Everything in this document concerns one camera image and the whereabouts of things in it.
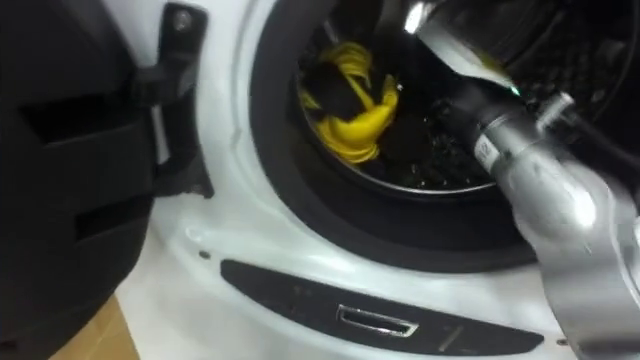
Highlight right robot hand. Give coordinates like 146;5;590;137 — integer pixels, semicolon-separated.
384;0;522;146

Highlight round washing machine door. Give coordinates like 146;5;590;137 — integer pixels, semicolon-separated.
0;0;216;360

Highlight yellow cloth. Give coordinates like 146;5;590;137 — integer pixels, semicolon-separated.
298;40;401;166

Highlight black cloth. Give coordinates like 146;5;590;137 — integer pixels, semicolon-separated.
303;61;372;123

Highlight white washing machine tower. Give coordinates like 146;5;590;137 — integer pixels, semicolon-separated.
99;0;640;360

